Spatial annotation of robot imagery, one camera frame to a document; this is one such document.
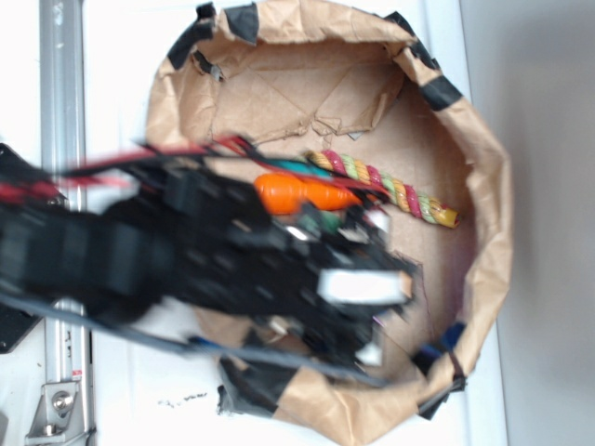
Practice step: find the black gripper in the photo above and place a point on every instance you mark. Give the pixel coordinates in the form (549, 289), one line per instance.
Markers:
(331, 278)

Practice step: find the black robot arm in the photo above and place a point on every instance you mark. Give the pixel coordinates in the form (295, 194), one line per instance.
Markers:
(207, 241)

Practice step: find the blue sponge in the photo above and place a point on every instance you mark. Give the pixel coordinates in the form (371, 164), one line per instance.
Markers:
(430, 352)

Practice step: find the orange toy carrot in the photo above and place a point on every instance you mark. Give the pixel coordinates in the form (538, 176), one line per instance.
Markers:
(283, 194)

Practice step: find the green golf ball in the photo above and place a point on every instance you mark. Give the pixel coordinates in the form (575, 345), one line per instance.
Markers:
(300, 167)

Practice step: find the brown paper bag tray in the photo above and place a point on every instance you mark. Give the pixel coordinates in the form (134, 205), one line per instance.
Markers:
(314, 75)

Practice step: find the multicolour rope toy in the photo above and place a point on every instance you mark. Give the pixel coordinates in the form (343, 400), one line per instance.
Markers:
(417, 203)

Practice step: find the metal corner bracket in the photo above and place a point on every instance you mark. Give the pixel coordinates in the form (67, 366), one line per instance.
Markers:
(59, 418)

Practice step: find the aluminium rail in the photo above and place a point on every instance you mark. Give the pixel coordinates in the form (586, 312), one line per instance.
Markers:
(63, 141)

